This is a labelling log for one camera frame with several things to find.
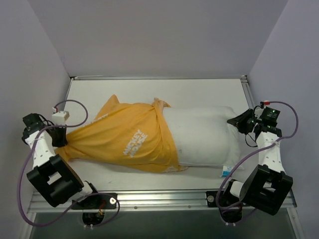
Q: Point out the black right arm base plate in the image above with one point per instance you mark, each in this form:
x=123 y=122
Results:
x=214 y=199

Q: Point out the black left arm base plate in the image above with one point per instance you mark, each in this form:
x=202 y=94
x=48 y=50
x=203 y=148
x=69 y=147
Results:
x=97 y=202

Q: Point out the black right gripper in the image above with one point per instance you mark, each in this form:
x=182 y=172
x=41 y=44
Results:
x=248 y=121

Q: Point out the blue white pillow label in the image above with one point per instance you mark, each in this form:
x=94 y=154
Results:
x=226 y=170

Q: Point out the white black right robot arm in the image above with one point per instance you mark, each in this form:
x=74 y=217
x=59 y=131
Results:
x=268 y=185

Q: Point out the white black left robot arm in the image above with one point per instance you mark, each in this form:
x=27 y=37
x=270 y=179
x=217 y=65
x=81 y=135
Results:
x=51 y=176

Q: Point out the white pillow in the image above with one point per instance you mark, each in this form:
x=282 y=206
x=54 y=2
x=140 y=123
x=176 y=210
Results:
x=202 y=136

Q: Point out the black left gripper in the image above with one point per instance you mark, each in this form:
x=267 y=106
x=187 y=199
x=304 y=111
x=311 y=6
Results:
x=59 y=137

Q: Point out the orange pillowcase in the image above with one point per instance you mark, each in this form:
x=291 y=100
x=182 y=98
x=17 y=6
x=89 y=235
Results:
x=131 y=135

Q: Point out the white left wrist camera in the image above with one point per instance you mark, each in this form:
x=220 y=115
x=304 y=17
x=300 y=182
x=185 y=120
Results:
x=59 y=117

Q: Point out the aluminium front rail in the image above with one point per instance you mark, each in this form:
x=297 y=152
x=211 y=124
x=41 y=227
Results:
x=130 y=201

